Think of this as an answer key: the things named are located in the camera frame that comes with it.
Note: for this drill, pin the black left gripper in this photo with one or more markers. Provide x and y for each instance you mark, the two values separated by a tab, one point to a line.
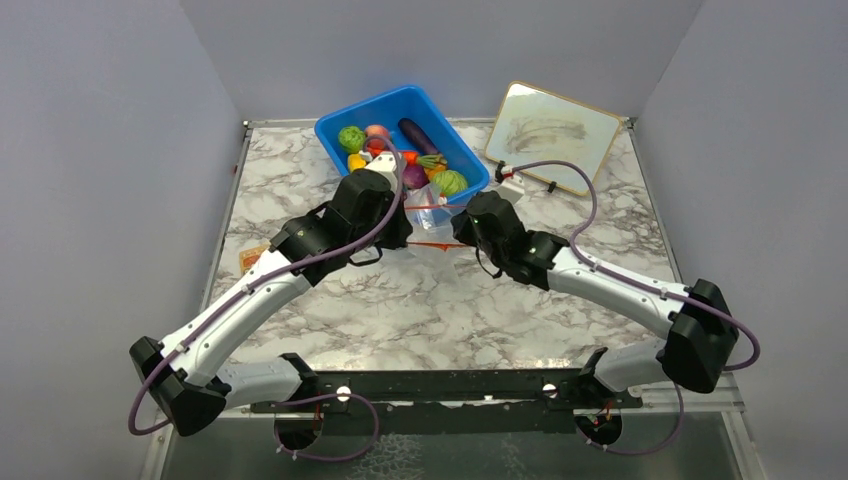
401	229

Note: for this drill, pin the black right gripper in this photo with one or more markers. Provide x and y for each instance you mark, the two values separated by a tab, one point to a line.
463	229

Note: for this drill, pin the clear zip bag orange zipper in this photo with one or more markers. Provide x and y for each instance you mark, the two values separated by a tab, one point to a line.
431	240

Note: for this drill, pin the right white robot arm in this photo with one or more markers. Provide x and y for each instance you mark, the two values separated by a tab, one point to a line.
693	337

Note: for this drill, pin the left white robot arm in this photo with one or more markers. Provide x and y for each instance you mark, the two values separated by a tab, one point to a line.
185	373

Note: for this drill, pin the yellow bell pepper toy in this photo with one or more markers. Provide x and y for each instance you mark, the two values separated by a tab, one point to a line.
356	161

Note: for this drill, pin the purple onion toy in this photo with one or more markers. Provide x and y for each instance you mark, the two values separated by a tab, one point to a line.
415	177

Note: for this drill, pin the green cabbage toy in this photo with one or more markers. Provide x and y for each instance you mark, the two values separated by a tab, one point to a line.
449	182

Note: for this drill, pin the green artichoke toy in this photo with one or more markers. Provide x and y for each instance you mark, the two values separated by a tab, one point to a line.
352	139

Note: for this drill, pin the orange carrot toy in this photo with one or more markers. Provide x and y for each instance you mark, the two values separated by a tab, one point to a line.
427	161

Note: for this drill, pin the peach toy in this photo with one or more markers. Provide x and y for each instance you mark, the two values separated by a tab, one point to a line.
376	133

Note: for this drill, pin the purple eggplant toy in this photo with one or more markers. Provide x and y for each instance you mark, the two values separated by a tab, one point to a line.
417	137

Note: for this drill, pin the gold framed whiteboard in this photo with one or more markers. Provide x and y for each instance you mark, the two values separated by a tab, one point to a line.
535	125

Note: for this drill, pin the blue plastic bin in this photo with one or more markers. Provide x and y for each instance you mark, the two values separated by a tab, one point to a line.
387	109

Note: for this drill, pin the orange card tile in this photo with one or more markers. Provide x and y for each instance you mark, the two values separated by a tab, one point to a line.
248	257

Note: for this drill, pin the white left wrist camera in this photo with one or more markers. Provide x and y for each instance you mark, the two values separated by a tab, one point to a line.
385	164

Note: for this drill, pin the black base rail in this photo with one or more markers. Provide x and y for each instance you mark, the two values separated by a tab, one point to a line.
433	402

